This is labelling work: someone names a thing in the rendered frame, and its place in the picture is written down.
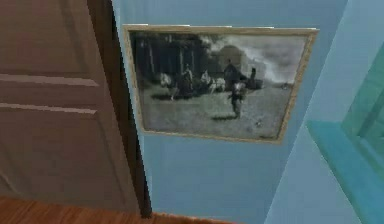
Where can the framed black and white picture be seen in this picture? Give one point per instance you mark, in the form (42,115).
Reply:
(220,86)

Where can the brown panelled room door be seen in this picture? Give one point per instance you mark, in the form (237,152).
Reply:
(60,116)

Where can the teal framed window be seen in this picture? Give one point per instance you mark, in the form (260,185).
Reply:
(360,140)

